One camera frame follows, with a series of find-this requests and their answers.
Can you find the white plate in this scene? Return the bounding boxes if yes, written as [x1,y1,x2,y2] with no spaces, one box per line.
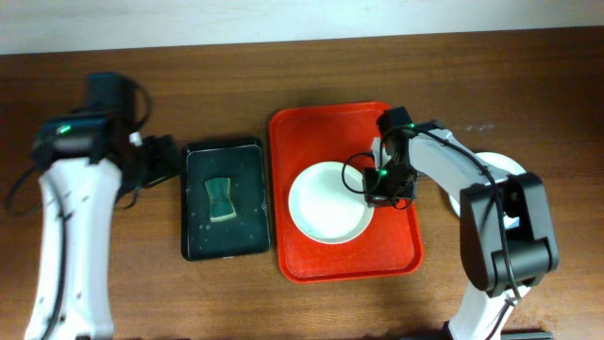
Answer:
[288,161,374,245]

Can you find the green yellow sponge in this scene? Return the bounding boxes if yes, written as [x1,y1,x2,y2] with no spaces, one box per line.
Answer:
[205,178,237,223]

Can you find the light blue plate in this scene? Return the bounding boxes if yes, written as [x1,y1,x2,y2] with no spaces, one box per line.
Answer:
[477,152,526,229]

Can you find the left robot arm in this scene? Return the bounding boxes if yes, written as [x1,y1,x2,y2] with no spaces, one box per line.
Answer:
[25,72,181,339]

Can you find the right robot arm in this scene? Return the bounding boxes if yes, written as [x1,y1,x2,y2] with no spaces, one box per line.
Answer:
[361,107,559,339]

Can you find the red plastic tray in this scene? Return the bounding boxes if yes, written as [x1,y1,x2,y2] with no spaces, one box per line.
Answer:
[269,101,424,283]

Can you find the black plastic tray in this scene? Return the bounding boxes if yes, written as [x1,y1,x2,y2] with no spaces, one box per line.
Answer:
[180,137,271,262]

